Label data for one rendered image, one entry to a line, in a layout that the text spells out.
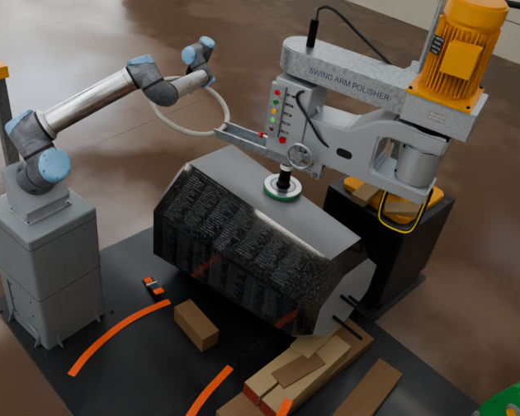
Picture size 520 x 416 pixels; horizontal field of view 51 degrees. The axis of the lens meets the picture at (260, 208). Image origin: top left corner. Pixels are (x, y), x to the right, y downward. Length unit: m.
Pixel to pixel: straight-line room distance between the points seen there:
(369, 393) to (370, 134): 1.49
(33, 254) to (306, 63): 1.59
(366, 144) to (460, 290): 1.89
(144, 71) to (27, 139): 0.60
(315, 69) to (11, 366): 2.28
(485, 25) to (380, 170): 0.82
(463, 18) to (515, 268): 2.72
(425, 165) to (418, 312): 1.56
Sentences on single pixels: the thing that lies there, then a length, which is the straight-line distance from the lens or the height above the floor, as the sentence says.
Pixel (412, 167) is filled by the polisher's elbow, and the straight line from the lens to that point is 2.61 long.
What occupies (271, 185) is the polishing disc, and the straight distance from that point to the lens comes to 3.06.
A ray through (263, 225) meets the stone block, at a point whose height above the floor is 0.83.
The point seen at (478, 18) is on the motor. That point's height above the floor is 2.10.
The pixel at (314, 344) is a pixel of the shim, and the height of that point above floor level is 0.21.
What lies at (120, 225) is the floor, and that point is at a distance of 4.12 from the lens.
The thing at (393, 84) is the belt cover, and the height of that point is 1.74.
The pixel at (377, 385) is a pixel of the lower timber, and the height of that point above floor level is 0.08.
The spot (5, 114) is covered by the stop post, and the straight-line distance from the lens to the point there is 4.02.
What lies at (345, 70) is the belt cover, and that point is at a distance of 2.52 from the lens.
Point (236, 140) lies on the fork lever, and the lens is 3.03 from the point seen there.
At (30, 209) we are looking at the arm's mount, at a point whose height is 0.94.
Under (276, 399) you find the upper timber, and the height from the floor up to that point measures 0.20.
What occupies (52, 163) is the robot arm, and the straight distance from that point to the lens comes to 2.63.
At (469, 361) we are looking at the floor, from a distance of 3.80.
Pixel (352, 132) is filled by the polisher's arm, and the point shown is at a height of 1.45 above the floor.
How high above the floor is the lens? 2.72
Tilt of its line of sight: 39 degrees down
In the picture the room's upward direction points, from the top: 9 degrees clockwise
